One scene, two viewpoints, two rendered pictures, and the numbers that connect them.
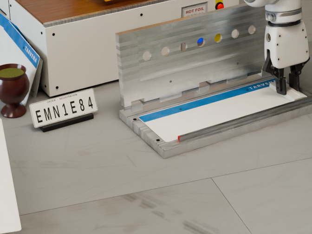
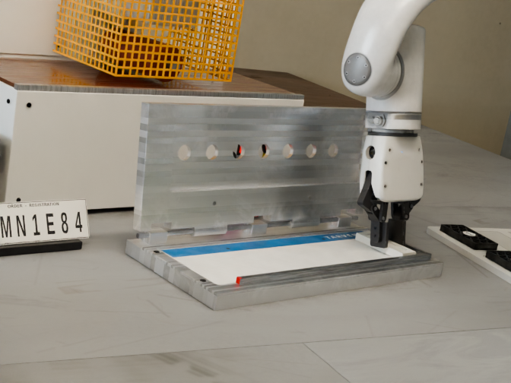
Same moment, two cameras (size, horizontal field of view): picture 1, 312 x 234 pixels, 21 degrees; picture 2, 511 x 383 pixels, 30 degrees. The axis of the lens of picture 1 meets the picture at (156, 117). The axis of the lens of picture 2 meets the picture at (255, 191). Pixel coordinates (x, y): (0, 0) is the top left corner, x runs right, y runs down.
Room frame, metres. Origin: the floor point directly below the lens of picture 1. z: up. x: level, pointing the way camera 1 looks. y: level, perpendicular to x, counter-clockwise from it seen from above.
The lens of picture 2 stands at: (0.46, 0.19, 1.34)
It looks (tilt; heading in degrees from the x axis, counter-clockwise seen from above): 15 degrees down; 348
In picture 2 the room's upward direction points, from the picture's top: 10 degrees clockwise
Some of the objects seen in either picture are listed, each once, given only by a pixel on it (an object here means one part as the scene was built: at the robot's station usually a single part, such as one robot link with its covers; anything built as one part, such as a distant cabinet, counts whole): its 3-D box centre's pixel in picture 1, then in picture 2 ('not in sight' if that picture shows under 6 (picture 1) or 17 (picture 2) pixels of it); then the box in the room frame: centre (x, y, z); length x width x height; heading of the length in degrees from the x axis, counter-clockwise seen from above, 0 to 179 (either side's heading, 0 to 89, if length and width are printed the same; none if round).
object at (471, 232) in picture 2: not in sight; (468, 236); (1.93, -0.51, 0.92); 0.10 x 0.05 x 0.01; 16
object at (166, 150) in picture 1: (222, 106); (293, 253); (1.74, -0.16, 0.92); 0.44 x 0.21 x 0.04; 120
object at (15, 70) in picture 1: (11, 91); not in sight; (1.74, 0.34, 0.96); 0.09 x 0.09 x 0.11
